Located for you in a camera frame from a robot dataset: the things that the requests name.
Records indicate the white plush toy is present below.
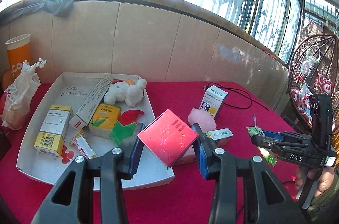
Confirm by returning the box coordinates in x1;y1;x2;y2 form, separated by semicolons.
103;78;147;107

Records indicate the orange patterned snack packet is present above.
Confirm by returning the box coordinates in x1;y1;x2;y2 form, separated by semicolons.
69;132;98;159

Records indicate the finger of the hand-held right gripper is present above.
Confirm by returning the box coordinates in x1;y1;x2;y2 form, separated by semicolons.
250;133;326;168
263;131;312;153

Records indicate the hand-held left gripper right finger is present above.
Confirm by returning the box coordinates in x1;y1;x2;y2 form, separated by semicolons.
191;123;310;224

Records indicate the brown wicker hanging chair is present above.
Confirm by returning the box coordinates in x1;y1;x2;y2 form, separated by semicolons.
287;33;339;134

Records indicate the orange paper cup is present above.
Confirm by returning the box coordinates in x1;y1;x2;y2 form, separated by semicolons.
5;33;32;76

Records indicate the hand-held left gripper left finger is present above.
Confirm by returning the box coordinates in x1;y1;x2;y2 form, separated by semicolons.
31;122;147;224

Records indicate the black usb cable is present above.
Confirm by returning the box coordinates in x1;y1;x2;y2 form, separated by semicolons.
203;82;271;111

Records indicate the pink red box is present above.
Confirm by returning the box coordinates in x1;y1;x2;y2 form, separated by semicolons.
137;109;199;167

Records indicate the yellow white medicine box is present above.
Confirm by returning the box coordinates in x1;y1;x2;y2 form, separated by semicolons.
33;104;73;157

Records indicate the yellow green packet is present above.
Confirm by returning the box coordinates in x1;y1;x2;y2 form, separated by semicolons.
88;103;122;138

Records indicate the person's right forearm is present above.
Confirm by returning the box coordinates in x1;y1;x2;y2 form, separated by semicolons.
308;168;339;224

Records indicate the black bag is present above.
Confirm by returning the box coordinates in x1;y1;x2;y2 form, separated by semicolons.
0;129;12;161

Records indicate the white plastic bag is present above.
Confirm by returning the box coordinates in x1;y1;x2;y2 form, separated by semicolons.
0;58;47;130

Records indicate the green white packet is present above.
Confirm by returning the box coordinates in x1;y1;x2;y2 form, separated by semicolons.
244;125;278;167

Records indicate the small yellow white box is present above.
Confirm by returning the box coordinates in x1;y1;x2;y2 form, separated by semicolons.
204;128;234;140

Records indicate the red tablecloth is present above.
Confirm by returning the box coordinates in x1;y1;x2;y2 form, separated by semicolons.
0;81;310;224

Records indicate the grey cloth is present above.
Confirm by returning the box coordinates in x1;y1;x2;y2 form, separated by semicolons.
16;0;90;17

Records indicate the green and red plush toy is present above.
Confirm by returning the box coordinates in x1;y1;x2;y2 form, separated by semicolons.
109;109;146;146

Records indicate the white cardboard tray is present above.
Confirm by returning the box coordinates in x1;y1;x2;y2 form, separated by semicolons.
16;72;175;191

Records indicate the pink plush toy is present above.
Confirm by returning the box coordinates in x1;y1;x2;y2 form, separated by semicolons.
188;107;216;132

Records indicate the blue white medicine box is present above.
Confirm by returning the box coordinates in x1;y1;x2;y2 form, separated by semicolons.
198;85;229;118

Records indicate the long white box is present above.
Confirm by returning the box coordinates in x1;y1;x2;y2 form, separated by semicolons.
69;74;114;129

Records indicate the person's right hand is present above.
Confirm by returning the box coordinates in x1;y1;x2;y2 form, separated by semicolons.
295;166;336;198

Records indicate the red white cushion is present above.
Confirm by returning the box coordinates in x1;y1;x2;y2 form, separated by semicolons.
290;86;318;124
314;74;335;95

